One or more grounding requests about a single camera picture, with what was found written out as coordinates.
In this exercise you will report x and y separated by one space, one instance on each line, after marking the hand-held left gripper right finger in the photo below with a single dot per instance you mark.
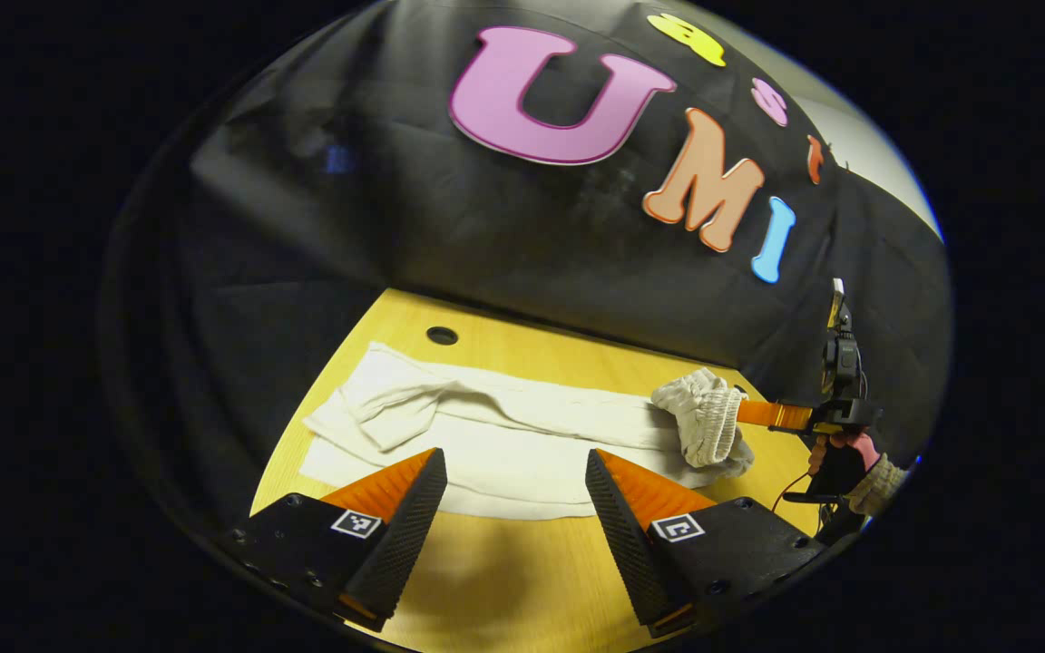
631 544

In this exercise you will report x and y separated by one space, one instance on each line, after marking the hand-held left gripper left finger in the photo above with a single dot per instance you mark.
405 535

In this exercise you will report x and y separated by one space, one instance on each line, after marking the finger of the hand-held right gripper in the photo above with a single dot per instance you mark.
776 415

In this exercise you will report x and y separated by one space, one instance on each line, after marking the black backdrop cloth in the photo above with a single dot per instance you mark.
486 245

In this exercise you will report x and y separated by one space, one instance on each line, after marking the white jeans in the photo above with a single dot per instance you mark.
522 453

